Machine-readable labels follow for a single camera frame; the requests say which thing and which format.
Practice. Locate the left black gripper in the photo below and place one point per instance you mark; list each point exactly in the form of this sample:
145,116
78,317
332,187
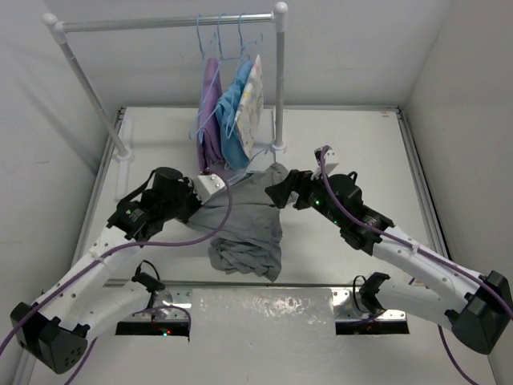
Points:
187,184

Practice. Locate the light blue hanger with patterned shirt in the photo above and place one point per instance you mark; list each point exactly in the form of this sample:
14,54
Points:
245,44

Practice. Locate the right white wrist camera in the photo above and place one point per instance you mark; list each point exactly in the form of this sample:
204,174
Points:
325,156

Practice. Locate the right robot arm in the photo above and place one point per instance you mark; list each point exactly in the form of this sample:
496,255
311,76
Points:
475,307

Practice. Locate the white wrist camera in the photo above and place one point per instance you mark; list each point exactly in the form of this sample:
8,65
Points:
325,156
206,186

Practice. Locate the white garment rack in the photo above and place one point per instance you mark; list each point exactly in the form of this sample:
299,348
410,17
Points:
121,138

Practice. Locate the grey t shirt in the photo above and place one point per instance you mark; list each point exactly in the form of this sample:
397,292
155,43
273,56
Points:
250,241

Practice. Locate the light blue wire hanger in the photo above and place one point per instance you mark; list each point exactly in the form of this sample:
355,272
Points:
246,171

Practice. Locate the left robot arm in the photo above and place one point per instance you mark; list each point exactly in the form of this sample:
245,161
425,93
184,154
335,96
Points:
53,328

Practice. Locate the white front cover panel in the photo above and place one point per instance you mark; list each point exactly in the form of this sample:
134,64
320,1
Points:
248,336

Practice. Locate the white patterned t shirt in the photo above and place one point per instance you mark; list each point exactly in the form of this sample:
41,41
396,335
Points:
250,107

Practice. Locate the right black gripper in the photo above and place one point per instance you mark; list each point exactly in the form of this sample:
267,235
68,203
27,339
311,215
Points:
296,180

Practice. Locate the light blue t shirt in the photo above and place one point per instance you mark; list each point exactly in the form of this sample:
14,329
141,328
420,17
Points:
226,108

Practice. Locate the light blue hanger with purple shirt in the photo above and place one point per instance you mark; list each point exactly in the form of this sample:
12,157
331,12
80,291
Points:
210,50

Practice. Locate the purple t shirt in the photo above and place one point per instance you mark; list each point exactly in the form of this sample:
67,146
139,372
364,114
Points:
208,136

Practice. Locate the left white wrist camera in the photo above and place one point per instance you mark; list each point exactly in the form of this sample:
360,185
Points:
206,186

